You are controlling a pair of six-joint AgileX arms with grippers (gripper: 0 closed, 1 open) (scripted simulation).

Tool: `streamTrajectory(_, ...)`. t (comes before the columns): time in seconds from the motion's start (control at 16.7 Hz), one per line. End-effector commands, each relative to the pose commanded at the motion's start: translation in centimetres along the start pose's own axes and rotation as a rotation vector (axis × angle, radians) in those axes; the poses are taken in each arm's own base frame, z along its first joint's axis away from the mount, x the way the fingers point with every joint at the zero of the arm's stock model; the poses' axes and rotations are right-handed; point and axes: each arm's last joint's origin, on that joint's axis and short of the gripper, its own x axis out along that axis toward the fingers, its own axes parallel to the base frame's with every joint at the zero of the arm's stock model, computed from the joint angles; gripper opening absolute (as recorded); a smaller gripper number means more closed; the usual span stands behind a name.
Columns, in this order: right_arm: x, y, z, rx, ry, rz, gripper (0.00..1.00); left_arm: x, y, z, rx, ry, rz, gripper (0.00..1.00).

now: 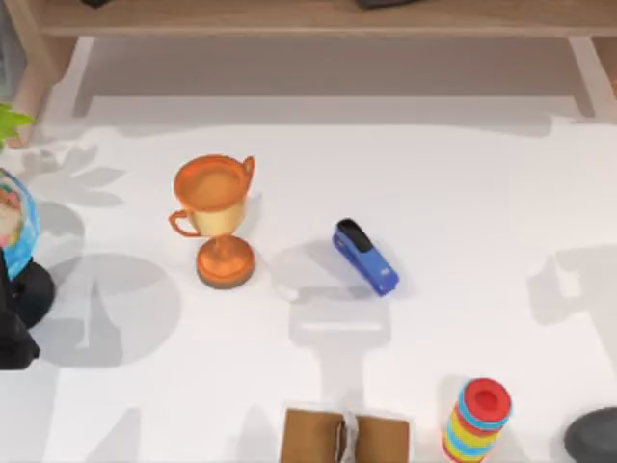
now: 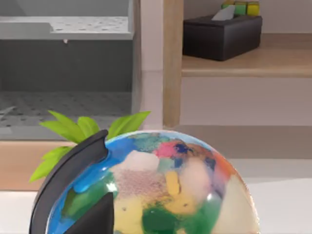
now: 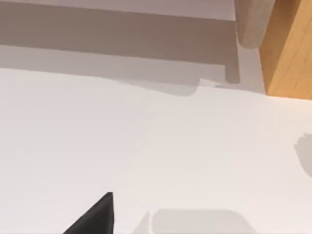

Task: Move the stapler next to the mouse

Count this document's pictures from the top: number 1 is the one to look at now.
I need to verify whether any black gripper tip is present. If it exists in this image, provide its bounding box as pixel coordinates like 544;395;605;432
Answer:
0;308;40;371

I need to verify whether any orange trophy cup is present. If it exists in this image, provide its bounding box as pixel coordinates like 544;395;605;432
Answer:
168;153;256;291

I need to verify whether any globe on black stand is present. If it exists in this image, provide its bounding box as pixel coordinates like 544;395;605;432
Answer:
0;167;56;330

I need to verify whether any wooden open shelf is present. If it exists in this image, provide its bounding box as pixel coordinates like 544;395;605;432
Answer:
0;0;617;149

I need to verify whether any dark grey round object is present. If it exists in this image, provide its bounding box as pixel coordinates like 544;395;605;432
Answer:
563;407;617;460

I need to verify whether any open brown book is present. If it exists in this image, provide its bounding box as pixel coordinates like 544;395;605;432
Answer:
279;407;412;463

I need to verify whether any blue stapler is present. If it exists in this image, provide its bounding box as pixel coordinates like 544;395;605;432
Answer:
332;218;401;298

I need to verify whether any green plant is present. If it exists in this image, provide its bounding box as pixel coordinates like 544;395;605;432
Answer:
0;102;37;155

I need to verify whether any stack of coloured rings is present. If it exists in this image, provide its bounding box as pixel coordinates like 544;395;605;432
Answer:
442;377;514;463

